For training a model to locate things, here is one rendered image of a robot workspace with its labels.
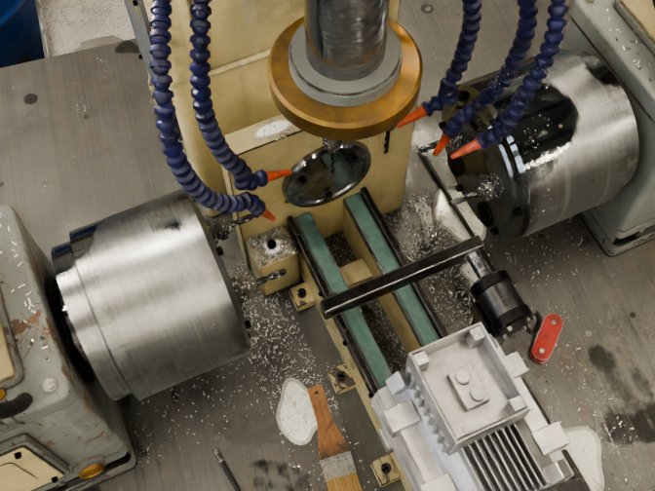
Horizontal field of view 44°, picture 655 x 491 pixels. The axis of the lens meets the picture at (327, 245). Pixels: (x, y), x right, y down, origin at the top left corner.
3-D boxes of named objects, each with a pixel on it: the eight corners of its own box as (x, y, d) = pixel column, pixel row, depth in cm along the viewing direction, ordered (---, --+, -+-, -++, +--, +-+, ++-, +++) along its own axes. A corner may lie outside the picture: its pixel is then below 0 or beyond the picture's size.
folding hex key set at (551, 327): (545, 366, 131) (548, 362, 130) (526, 358, 132) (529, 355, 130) (562, 322, 135) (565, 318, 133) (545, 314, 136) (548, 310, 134)
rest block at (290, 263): (250, 268, 140) (244, 236, 129) (288, 253, 141) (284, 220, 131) (264, 297, 137) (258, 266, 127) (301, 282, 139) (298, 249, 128)
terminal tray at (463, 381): (401, 373, 103) (405, 354, 96) (474, 340, 105) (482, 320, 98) (445, 459, 98) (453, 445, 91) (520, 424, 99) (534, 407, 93)
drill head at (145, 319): (2, 318, 124) (-70, 243, 101) (224, 231, 130) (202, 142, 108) (45, 468, 113) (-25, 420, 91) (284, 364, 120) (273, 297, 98)
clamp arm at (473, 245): (473, 240, 120) (318, 305, 115) (477, 230, 117) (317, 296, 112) (484, 258, 118) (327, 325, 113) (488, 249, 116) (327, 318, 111)
